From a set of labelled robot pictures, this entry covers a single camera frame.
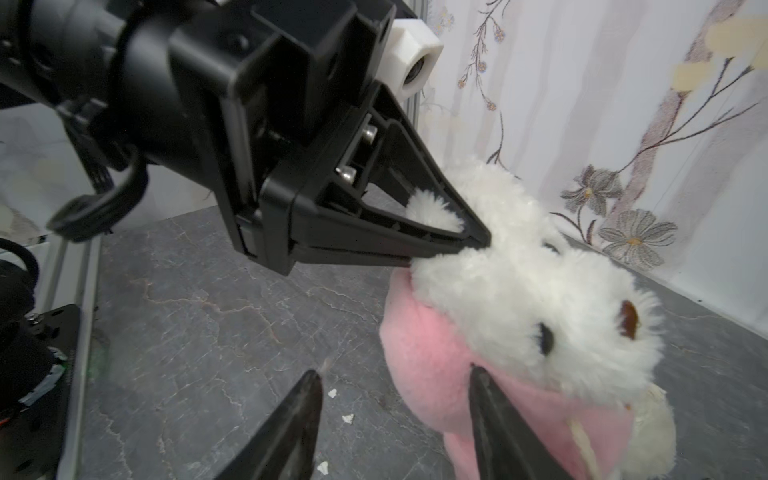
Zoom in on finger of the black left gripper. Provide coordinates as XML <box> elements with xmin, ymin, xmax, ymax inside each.
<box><xmin>290</xmin><ymin>185</ymin><xmax>491</xmax><ymax>266</ymax></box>
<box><xmin>359</xmin><ymin>83</ymin><xmax>489</xmax><ymax>240</ymax></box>

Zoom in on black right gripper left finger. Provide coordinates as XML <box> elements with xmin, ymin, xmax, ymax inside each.
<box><xmin>216</xmin><ymin>370</ymin><xmax>324</xmax><ymax>480</ymax></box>

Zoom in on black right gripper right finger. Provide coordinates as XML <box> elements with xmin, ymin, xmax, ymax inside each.
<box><xmin>469</xmin><ymin>366</ymin><xmax>571</xmax><ymax>480</ymax></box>

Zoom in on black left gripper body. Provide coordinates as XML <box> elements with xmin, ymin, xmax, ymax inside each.
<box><xmin>115</xmin><ymin>1</ymin><xmax>396</xmax><ymax>274</ymax></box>

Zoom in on white plush teddy bear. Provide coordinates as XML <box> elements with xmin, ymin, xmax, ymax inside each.
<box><xmin>411</xmin><ymin>161</ymin><xmax>676</xmax><ymax>479</ymax></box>

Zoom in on pink fleece teddy hoodie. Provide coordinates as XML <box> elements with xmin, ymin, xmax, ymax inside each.
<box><xmin>379</xmin><ymin>268</ymin><xmax>634</xmax><ymax>479</ymax></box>

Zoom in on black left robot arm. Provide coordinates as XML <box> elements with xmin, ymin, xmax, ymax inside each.
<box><xmin>1</xmin><ymin>1</ymin><xmax>491</xmax><ymax>274</ymax></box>

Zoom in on aluminium mounting rail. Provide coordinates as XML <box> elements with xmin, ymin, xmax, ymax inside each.
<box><xmin>36</xmin><ymin>234</ymin><xmax>102</xmax><ymax>479</ymax></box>

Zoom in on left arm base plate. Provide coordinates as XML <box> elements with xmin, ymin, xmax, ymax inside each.
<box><xmin>1</xmin><ymin>304</ymin><xmax>79</xmax><ymax>479</ymax></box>

